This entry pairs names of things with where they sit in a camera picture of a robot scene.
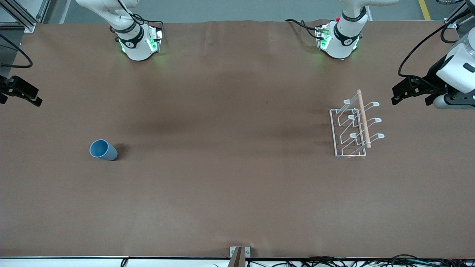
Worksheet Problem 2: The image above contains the blue plastic cup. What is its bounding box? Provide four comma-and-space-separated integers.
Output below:
89, 139, 118, 161

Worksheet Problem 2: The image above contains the brown table cover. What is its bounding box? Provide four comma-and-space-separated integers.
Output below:
0, 19, 475, 259

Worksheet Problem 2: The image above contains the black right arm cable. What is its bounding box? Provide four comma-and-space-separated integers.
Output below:
0, 34, 33, 69

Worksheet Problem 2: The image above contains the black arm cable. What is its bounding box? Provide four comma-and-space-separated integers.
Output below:
0, 34, 33, 69
398, 0, 475, 78

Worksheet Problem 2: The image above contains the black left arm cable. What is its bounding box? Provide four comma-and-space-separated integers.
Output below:
398, 0, 475, 78

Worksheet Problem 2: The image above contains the white wire cup rack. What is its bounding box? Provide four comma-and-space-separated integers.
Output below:
330, 89, 385, 159

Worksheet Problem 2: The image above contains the aluminium frame post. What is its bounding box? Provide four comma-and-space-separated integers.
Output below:
443, 0, 475, 29
0, 0, 50, 32

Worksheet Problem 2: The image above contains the black left base cable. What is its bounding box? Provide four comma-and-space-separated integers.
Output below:
285, 19, 323, 39

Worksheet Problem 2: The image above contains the black base cable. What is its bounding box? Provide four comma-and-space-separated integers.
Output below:
285, 19, 323, 39
132, 14, 164, 41

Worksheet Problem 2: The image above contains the black right base cable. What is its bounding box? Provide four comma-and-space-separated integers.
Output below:
132, 14, 164, 41

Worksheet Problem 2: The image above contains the black cable bundle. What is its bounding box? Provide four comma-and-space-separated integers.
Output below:
213, 254, 475, 267

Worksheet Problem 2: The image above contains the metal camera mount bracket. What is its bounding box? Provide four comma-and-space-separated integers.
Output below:
229, 246, 251, 267

